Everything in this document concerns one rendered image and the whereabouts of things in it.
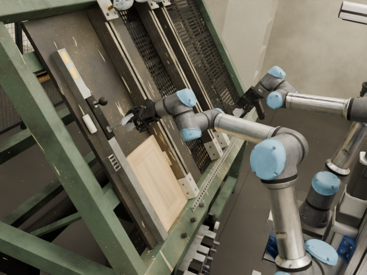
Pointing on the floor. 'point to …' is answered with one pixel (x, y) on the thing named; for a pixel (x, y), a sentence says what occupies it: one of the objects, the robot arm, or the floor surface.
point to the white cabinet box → (248, 35)
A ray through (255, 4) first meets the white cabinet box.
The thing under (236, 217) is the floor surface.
